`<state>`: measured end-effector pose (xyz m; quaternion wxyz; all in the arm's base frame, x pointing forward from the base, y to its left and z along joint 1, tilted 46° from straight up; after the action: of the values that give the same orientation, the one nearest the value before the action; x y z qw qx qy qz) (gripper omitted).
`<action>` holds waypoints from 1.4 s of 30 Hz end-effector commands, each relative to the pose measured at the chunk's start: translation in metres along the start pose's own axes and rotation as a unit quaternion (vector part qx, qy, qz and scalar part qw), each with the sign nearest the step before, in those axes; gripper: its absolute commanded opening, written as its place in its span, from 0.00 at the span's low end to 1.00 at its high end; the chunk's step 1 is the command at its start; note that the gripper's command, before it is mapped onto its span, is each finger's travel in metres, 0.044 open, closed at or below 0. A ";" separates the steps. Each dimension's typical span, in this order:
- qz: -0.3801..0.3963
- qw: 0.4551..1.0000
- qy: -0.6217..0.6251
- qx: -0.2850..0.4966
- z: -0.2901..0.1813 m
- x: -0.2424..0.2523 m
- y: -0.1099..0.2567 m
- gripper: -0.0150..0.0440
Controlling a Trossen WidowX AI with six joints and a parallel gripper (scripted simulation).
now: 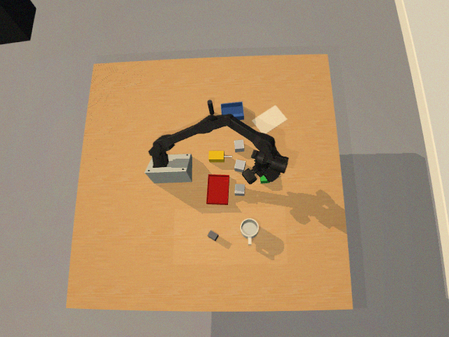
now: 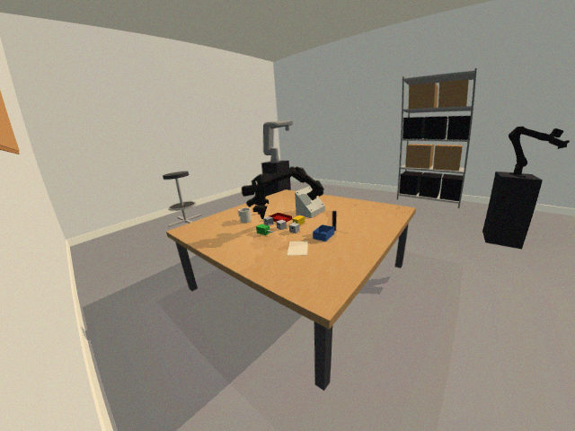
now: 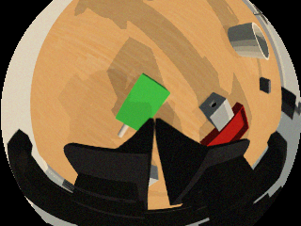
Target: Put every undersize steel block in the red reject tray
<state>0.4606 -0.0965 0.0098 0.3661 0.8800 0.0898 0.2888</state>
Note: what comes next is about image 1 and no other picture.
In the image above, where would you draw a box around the red tray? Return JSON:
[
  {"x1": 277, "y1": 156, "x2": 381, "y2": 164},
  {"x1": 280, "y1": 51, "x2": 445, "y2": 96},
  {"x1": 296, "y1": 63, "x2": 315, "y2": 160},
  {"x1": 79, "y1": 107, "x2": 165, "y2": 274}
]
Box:
[{"x1": 206, "y1": 174, "x2": 229, "y2": 205}]

